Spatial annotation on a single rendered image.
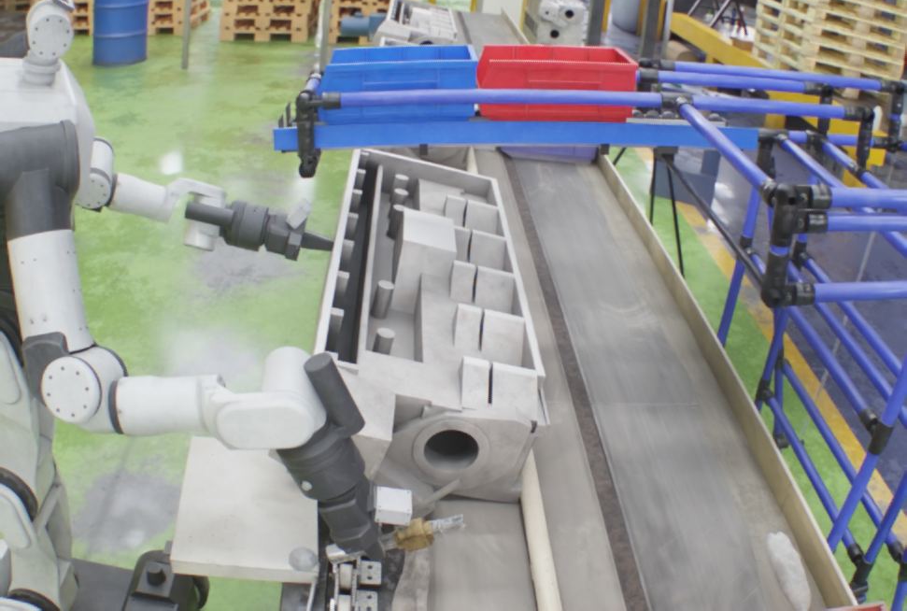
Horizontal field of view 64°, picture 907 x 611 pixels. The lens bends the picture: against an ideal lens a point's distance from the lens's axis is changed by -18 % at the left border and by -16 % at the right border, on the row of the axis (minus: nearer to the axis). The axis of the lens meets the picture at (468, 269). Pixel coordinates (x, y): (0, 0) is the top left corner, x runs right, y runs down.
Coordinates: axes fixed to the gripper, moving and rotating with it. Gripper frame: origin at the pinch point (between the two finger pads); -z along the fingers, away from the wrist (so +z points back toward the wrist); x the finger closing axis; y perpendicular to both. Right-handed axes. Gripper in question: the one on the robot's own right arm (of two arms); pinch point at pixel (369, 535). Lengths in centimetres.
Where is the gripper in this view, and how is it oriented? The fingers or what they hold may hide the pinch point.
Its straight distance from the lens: 108.4
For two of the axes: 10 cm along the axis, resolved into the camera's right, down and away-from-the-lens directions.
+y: -9.4, 3.2, 1.0
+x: -0.6, -4.4, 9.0
